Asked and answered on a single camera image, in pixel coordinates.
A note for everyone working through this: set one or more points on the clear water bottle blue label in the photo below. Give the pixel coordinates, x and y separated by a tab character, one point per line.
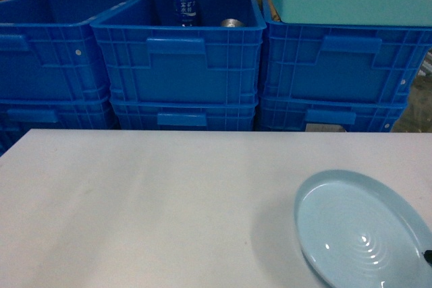
185	12

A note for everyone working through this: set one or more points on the blue crate top middle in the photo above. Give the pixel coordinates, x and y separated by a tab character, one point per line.
151	58

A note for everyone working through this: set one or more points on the blue crate bottom left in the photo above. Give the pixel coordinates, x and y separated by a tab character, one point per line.
20	116

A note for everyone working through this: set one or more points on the metal can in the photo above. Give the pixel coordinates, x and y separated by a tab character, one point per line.
232	23

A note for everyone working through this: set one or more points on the white table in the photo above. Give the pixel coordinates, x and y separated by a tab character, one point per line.
179	209

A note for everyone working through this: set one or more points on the blue crate top right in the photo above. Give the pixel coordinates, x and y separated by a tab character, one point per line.
349	64

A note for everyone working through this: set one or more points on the blue crate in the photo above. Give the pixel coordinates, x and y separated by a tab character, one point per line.
49	50
151	58
20	116
182	116
349	64
293	115

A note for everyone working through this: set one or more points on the blue crate top left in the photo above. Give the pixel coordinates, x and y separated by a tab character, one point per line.
49	50

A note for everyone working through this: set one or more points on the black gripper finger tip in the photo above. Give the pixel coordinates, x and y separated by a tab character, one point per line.
428	256

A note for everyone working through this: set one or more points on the blue crate bottom right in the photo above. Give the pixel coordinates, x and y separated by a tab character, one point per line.
293	115

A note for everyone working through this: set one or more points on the blue crate bottom middle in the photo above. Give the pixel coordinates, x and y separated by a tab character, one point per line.
182	116

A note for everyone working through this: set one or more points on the light blue round tray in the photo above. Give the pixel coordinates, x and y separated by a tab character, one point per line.
354	231

